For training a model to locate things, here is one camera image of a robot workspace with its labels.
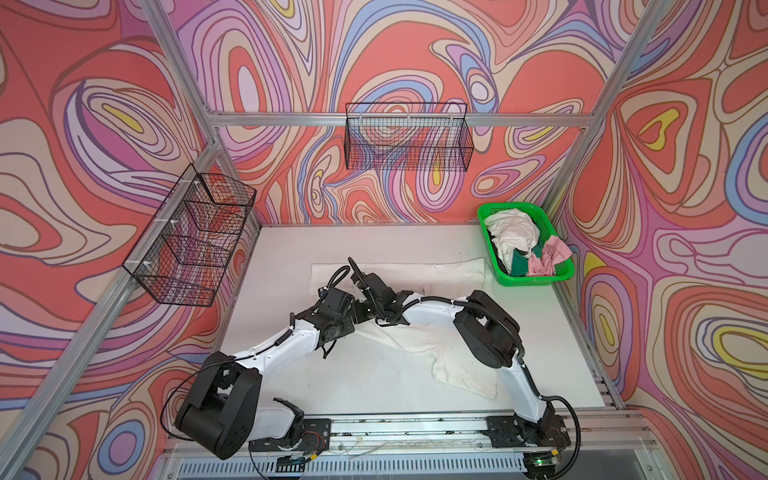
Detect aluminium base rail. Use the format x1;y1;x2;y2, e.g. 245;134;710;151
149;409;675;479

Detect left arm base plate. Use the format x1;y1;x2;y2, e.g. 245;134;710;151
248;417;332;455

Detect green cloth in basket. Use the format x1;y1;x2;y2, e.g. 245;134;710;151
508;244;542;277

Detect pink cloth in basket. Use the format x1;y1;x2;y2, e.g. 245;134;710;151
527;236;572;277

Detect black wire basket back wall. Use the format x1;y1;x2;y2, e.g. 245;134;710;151
344;101;475;172

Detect black wire basket wall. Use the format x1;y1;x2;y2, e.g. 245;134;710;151
344;101;475;172
123;166;256;307

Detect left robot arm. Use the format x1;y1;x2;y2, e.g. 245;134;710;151
173;265;355;460

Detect white cloth in basket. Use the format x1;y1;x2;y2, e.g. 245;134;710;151
484;209;540;257

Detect aluminium frame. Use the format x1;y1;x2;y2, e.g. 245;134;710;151
0;0;679;469

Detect white t shirt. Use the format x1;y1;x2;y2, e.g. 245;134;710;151
310;257;499;400

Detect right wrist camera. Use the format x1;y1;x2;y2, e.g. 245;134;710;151
363;273;395;302

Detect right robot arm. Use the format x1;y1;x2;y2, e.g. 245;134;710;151
348;259;582;479

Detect black wire basket left wall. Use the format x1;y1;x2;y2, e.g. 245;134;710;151
123;166;256;307

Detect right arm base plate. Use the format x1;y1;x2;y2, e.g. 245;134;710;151
482;415;571;450

